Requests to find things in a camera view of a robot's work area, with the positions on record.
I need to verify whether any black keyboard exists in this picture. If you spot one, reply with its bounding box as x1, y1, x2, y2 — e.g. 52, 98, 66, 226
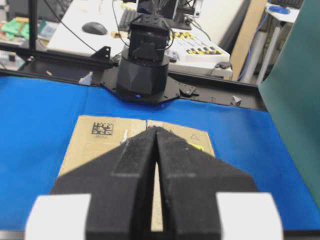
118, 9, 139, 32

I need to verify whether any brown cardboard box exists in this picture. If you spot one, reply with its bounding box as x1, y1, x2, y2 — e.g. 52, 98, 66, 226
58, 115, 216, 232

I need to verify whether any black aluminium frame rail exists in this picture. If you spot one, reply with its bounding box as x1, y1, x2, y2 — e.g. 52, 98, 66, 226
0, 42, 115, 69

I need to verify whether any blue table mat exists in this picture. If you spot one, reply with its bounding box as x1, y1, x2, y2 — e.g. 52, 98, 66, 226
0, 76, 320, 231

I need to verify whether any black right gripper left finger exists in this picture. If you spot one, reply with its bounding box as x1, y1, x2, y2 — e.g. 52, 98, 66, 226
50, 128, 157, 240

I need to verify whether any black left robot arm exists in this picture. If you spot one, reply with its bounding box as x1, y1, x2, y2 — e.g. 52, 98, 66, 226
116, 13, 170, 97

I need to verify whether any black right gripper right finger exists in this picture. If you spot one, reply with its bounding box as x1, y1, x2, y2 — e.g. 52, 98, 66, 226
156, 127, 258, 240

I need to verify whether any black computer mouse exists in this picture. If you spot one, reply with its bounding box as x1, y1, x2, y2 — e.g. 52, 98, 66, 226
82, 21, 108, 36

